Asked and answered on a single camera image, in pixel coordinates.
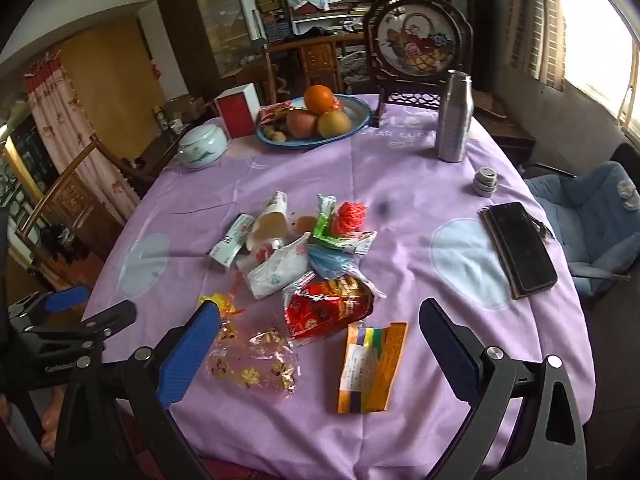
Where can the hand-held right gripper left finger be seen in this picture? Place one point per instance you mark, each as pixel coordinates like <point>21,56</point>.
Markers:
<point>186,350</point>

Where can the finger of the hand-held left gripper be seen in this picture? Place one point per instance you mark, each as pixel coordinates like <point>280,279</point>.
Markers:
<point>107,316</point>
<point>65,298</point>

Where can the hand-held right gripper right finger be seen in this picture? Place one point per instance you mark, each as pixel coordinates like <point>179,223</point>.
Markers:
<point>450,355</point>

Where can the yellow cellophane wrapper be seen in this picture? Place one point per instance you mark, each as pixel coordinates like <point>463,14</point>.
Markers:
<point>225,307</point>

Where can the clear flower cellophane wrapper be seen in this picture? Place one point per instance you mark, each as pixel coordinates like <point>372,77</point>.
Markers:
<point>260,365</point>

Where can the orange yellow packet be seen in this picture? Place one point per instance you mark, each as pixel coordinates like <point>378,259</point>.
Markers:
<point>372,370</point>

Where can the white tissue pack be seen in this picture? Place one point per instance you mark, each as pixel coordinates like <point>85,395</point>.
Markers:
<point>280,272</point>

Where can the red candy wrapper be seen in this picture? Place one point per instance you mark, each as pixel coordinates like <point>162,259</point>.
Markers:
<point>265,255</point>

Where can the red snack bag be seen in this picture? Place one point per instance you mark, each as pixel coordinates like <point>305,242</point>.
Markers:
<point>325,310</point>

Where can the blue face mask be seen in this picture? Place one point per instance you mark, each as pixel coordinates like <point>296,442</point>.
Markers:
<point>330,262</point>

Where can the floral paper cup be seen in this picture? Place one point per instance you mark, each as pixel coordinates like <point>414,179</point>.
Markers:
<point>272,222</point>

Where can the red foam net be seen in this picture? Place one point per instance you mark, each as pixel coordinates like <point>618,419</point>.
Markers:
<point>351,217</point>

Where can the orange jelly cup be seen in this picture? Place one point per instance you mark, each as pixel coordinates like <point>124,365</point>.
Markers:
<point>306,224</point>

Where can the green snack wrapper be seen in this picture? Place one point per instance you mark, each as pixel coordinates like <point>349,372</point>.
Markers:
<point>324,215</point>

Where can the person's left hand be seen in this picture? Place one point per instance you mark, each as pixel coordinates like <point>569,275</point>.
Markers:
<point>52,425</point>

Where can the curved wooden armchair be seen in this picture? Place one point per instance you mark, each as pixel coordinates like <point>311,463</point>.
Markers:
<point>65,195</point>

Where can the black smartphone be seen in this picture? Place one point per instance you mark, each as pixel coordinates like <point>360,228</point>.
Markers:
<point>522,247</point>

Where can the purple tablecloth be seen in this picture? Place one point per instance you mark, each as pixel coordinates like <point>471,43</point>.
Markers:
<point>410,195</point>

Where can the grey bottle cap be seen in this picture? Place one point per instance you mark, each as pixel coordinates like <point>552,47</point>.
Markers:
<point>485,181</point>

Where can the pink floral curtain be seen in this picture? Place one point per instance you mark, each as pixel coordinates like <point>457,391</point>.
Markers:
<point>65,120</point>

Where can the dark wooden side table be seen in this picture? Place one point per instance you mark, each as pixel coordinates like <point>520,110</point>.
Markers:
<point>160,145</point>

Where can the white ceramic jar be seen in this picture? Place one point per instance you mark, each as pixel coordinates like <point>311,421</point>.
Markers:
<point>202,147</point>

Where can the blue cushioned chair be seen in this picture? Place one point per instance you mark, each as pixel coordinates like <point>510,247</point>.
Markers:
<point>595,210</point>

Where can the pile of walnuts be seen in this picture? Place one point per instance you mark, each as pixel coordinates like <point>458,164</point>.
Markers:
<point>275,132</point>

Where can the stainless steel bottle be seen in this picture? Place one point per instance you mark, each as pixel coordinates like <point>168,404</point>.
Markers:
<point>454,120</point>

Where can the red and white box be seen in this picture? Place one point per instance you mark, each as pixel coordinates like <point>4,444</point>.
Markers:
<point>235,112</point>

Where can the red snack packet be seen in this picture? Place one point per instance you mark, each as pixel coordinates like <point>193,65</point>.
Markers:
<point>272,112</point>

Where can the red apple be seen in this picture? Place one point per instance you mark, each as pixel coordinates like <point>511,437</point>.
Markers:
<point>301,124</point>

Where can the blue fruit plate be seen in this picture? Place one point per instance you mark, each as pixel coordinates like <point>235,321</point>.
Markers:
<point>356,115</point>

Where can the yellow pear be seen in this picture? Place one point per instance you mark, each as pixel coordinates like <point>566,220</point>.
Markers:
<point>333,124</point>

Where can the orange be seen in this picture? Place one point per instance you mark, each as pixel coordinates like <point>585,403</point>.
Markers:
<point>319,99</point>

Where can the round decorative table screen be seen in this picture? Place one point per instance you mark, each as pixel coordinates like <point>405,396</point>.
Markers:
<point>415,45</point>

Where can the glass door cabinet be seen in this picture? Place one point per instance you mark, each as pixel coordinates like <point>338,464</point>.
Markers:
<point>215,20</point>

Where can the carved wooden chair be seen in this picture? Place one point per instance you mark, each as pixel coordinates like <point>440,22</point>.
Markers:
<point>320,57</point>

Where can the cluttered bookshelf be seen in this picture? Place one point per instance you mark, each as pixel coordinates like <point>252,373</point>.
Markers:
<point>275,15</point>

